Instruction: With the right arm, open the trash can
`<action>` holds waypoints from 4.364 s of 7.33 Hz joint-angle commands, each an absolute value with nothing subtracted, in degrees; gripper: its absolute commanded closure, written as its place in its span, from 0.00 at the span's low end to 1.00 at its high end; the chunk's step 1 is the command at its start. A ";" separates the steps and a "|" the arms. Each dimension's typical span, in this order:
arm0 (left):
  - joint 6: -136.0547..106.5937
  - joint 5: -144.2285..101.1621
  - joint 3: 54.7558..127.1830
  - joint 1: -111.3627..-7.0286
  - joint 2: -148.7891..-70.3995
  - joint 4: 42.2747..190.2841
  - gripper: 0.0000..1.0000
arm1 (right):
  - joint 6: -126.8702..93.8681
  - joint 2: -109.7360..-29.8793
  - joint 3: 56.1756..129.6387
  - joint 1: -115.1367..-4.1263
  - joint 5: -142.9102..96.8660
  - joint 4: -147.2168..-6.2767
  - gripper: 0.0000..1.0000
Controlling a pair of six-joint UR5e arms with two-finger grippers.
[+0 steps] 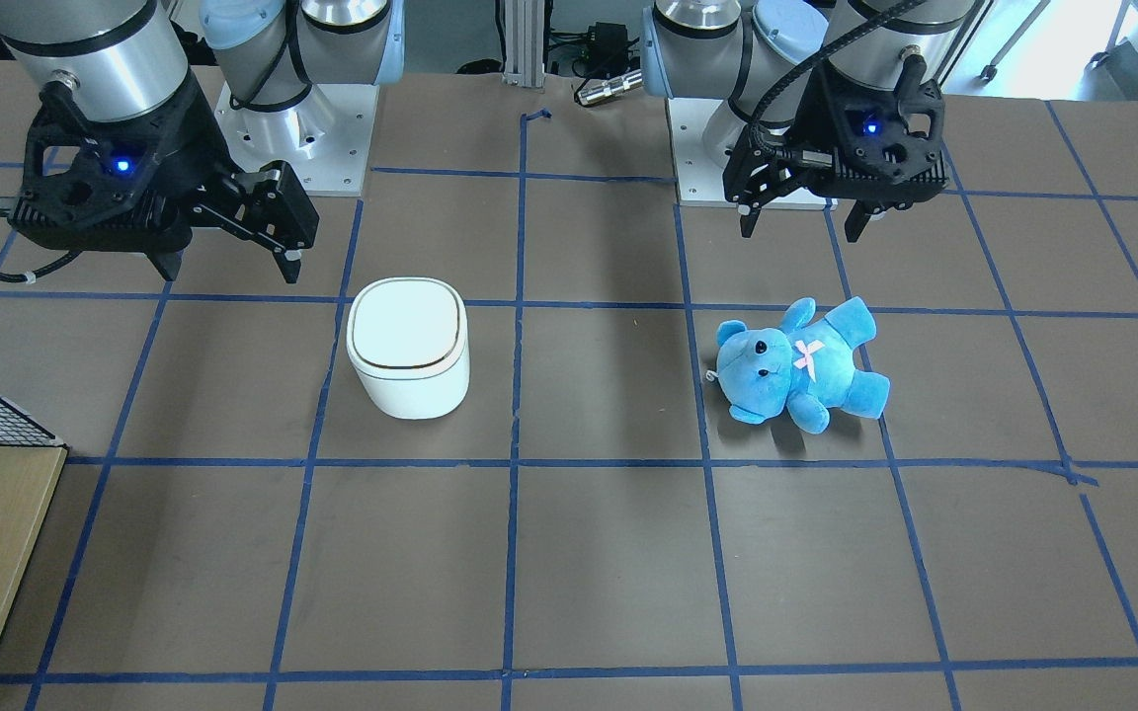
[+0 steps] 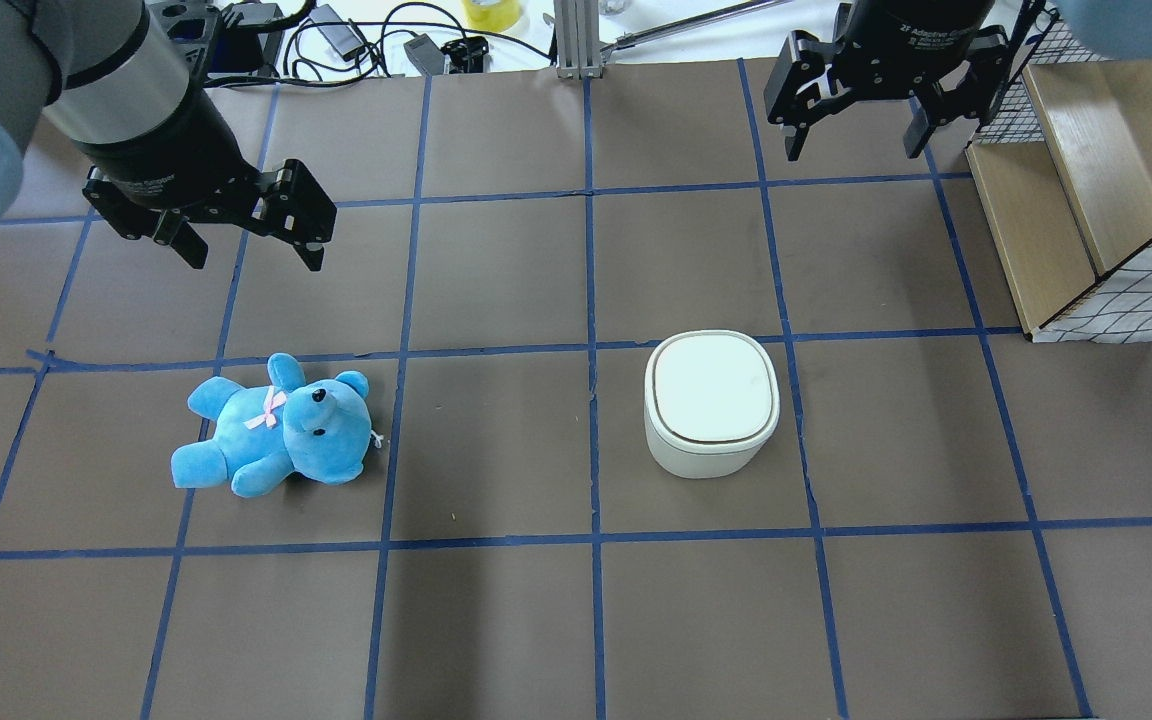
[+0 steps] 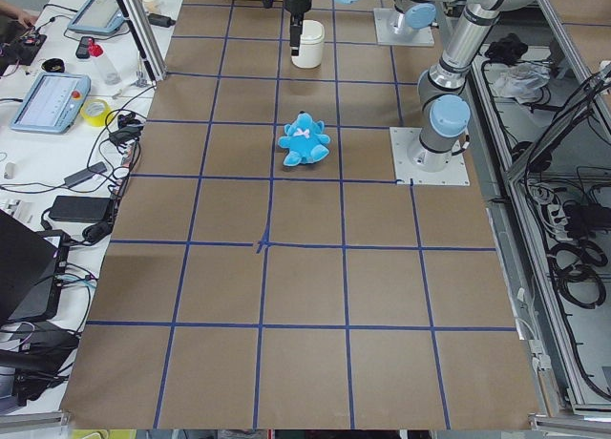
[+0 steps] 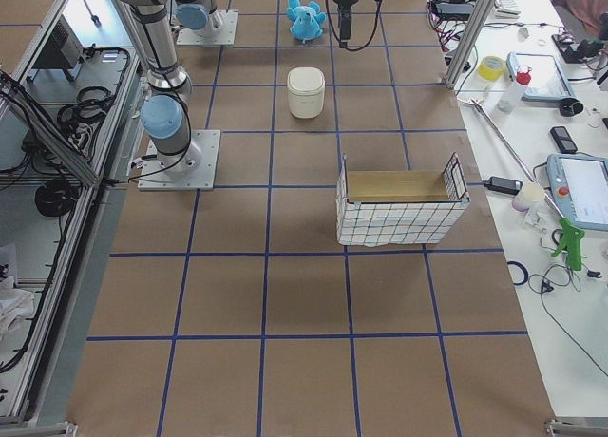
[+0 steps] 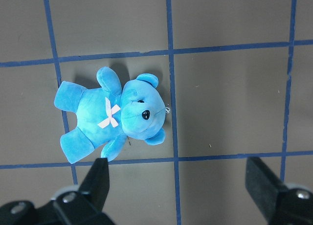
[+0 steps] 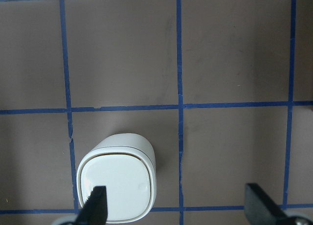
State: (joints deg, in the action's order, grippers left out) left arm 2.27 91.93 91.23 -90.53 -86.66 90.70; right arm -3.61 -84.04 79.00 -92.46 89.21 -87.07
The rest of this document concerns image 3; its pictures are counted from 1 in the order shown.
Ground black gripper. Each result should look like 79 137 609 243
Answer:
284 0 312 56

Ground white trash can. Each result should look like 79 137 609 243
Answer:
291 20 326 69

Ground person hand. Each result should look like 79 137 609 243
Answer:
1 4 37 27

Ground blue plush teddy bear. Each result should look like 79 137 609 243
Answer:
278 112 330 167

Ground paper cup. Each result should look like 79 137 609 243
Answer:
141 0 160 14

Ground clear bottle red cap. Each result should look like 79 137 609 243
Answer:
88 38 121 85

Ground far blue teach pendant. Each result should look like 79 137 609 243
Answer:
67 0 125 36

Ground blue teach pendant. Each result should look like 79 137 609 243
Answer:
67 0 125 36
10 73 91 135

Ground black cloth bundle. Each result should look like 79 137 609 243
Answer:
484 32 529 66

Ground black remote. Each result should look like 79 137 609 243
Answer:
75 36 95 60

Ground yellow tape roll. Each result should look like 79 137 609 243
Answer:
79 98 114 127

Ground white crumpled cloth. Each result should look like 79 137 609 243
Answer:
492 63 551 103

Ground grey adapter box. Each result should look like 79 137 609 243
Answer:
64 161 107 189

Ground black round dish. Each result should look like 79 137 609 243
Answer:
41 58 65 73

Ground brown paper table mat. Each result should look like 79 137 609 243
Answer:
62 0 538 429

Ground near blue teach pendant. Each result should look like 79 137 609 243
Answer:
10 73 91 135

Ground black power brick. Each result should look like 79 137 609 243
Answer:
49 196 112 223

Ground black laptop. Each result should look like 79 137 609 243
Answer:
1 212 69 324

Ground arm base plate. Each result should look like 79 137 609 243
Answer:
390 127 470 186
373 8 434 47

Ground aluminium frame post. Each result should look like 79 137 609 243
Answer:
116 0 167 82

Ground coiled black cables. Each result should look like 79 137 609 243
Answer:
546 240 609 310

